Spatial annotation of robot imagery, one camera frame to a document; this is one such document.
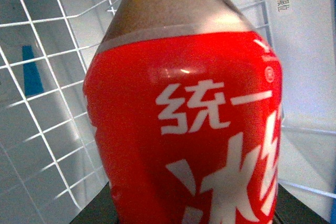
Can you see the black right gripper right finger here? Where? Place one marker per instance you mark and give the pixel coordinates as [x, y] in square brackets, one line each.
[290, 210]

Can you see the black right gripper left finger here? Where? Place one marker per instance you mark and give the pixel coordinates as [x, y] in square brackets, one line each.
[100, 210]

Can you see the red label tea drink bottle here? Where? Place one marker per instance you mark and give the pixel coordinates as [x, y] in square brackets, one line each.
[185, 100]

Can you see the white chest freezer blue trim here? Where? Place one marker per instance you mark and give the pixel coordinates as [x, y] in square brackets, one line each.
[304, 51]

